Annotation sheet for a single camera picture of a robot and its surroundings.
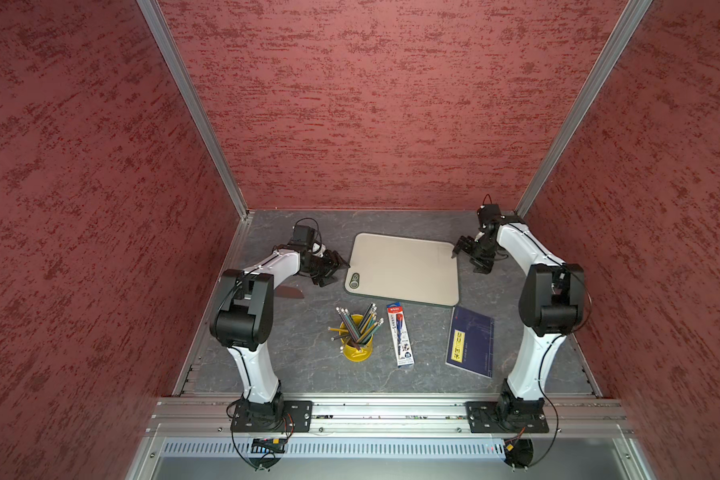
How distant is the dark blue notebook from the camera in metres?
0.83

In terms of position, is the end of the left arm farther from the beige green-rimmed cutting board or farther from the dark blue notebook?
the dark blue notebook

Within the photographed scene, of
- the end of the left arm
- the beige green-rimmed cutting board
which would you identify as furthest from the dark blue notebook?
the end of the left arm

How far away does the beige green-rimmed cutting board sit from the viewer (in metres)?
0.99

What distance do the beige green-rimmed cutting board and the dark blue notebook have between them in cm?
7
